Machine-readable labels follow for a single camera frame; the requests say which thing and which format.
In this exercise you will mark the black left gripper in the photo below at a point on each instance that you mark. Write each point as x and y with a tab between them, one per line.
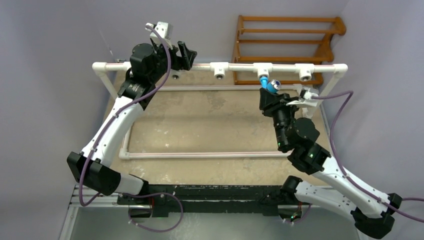
179	62

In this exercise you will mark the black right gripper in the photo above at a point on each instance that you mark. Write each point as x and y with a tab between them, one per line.
269	102

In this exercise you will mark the blue plastic water faucet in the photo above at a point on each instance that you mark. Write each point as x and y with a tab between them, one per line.
273	85

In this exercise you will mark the white PVC pipe frame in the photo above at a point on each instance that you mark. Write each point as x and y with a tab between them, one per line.
215	69

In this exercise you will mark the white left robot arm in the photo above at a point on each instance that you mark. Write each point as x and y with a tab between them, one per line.
149	62

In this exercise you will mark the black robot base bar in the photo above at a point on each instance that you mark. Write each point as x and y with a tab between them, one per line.
267	200

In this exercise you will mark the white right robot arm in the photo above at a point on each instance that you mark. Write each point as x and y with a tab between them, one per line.
370	210

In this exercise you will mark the wooden rack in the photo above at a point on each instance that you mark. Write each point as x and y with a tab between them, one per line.
285	39

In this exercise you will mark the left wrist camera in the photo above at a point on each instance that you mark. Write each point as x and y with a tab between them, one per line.
164	29

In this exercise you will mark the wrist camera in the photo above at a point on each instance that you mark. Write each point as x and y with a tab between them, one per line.
164	29
305	97

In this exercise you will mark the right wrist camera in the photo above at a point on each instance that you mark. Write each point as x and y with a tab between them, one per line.
305	97

